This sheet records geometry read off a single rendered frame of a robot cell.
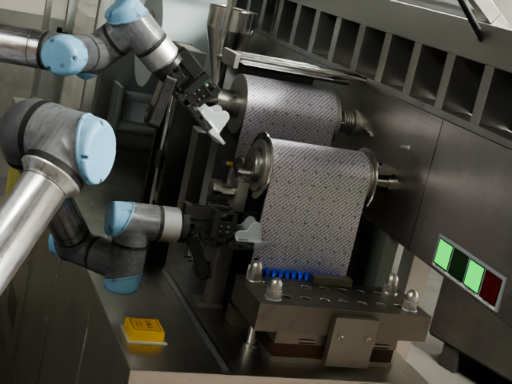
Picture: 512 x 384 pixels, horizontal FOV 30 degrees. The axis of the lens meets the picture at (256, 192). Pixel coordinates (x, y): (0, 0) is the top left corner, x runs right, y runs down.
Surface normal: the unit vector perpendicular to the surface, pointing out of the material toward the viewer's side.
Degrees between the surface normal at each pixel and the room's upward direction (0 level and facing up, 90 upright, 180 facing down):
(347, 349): 90
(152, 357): 0
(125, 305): 0
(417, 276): 90
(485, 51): 90
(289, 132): 92
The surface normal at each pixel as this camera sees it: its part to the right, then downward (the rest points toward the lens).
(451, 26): -0.92, -0.11
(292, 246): 0.32, 0.29
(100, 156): 0.92, 0.18
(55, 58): -0.24, 0.18
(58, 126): -0.19, -0.53
